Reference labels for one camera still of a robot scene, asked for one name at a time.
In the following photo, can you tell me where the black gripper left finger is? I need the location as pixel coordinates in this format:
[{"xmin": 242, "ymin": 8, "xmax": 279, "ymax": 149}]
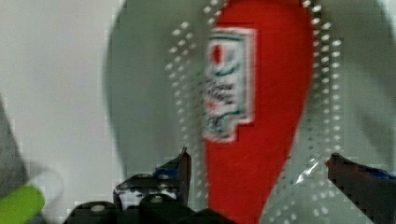
[{"xmin": 64, "ymin": 148, "xmax": 236, "ymax": 224}]

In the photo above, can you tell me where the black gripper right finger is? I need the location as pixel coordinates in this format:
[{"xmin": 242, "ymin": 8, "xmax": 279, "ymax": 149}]
[{"xmin": 325, "ymin": 153, "xmax": 396, "ymax": 224}]

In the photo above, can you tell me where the red ketchup bottle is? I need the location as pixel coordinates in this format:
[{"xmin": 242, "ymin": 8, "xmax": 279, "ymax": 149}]
[{"xmin": 203, "ymin": 0, "xmax": 314, "ymax": 224}]

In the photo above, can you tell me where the green oval strainer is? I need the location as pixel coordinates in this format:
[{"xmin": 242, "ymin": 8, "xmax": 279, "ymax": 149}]
[{"xmin": 105, "ymin": 0, "xmax": 395, "ymax": 224}]

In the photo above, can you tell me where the bright green object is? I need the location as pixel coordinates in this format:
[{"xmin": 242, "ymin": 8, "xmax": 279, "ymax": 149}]
[{"xmin": 0, "ymin": 186, "xmax": 45, "ymax": 224}]

